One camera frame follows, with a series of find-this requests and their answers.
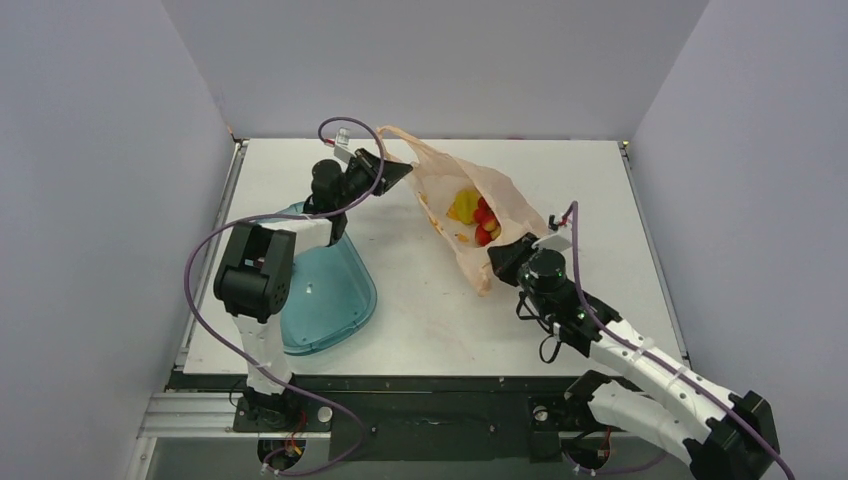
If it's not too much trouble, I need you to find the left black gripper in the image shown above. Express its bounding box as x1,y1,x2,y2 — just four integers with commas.
335,149,412,212

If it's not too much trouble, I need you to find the red fake fruit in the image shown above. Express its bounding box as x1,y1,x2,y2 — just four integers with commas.
472,197,501,247

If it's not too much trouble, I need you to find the orange plastic bag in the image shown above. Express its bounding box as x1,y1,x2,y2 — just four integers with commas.
377,126,548,296

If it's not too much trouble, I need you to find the yellow fake fruit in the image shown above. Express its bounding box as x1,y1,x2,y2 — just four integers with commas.
446,189,480,225

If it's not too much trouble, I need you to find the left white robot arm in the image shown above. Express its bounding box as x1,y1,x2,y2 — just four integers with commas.
213,148,413,430

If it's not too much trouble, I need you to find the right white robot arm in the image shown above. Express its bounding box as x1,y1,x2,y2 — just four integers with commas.
487,234,779,479

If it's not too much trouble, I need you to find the teal plastic bin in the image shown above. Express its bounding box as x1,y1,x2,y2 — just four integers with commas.
262,203,377,356

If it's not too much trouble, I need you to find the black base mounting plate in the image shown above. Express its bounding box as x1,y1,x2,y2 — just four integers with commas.
233,375,606,465

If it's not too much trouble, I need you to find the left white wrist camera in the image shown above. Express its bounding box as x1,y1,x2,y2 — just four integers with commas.
333,127,355,164

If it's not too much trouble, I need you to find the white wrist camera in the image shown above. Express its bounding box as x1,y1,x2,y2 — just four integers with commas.
333,127,355,164
533,213,573,252

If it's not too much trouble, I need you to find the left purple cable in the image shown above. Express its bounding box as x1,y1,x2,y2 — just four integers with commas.
183,117,387,399

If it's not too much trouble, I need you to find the purple cable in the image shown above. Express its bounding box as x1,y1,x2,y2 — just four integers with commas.
183,117,387,399
548,200,796,480

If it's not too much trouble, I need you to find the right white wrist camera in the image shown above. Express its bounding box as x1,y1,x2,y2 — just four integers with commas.
533,213,573,252

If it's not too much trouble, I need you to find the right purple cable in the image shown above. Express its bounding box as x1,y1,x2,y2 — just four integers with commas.
548,200,796,480

